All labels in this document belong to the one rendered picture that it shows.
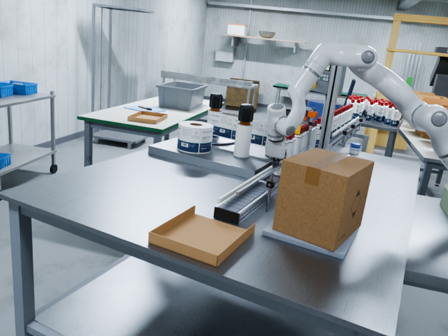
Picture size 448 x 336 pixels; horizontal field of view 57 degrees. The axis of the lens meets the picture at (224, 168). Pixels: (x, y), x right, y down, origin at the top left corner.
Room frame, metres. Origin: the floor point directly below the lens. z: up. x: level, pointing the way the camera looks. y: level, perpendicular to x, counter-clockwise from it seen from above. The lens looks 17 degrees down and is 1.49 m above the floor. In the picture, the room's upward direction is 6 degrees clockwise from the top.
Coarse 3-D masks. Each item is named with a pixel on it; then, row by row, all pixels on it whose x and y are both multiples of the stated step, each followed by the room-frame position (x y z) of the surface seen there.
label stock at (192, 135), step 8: (184, 128) 2.24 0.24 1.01; (192, 128) 2.22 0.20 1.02; (200, 128) 2.23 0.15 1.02; (208, 128) 2.25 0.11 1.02; (184, 136) 2.24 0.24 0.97; (192, 136) 2.22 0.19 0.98; (200, 136) 2.23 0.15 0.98; (208, 136) 2.26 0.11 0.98; (184, 144) 2.23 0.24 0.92; (192, 144) 2.22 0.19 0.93; (200, 144) 2.23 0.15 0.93; (208, 144) 2.26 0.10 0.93; (192, 152) 2.22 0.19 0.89; (200, 152) 2.23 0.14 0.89; (208, 152) 2.27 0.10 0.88
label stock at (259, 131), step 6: (258, 126) 2.43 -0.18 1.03; (264, 126) 2.42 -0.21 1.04; (252, 132) 2.44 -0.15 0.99; (258, 132) 2.43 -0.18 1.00; (264, 132) 2.41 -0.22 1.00; (252, 138) 2.44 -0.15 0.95; (258, 138) 2.43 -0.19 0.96; (264, 138) 2.41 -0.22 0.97; (258, 144) 2.42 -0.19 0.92; (264, 144) 2.41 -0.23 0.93
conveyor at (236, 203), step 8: (256, 184) 1.80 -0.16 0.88; (264, 184) 1.81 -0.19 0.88; (248, 192) 1.68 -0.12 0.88; (256, 192) 1.69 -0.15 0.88; (264, 192) 1.71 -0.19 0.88; (232, 200) 1.57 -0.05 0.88; (240, 200) 1.57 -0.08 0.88; (248, 200) 1.58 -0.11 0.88; (224, 208) 1.47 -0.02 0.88; (232, 208) 1.48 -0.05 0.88; (240, 208) 1.49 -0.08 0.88
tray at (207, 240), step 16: (192, 208) 1.48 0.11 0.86; (176, 224) 1.38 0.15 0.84; (192, 224) 1.40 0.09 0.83; (208, 224) 1.41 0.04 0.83; (224, 224) 1.43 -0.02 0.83; (160, 240) 1.21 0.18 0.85; (176, 240) 1.26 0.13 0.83; (192, 240) 1.27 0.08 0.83; (208, 240) 1.28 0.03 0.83; (224, 240) 1.29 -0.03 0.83; (240, 240) 1.27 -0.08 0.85; (192, 256) 1.15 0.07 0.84; (208, 256) 1.13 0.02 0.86; (224, 256) 1.16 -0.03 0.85
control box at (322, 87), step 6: (324, 72) 2.22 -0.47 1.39; (330, 72) 2.18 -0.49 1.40; (342, 72) 2.21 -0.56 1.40; (342, 78) 2.22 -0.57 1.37; (318, 84) 2.25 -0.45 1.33; (324, 84) 2.21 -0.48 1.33; (342, 84) 2.22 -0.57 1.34; (312, 90) 2.29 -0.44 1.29; (318, 90) 2.24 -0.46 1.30; (324, 90) 2.20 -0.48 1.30; (342, 90) 2.22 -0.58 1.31
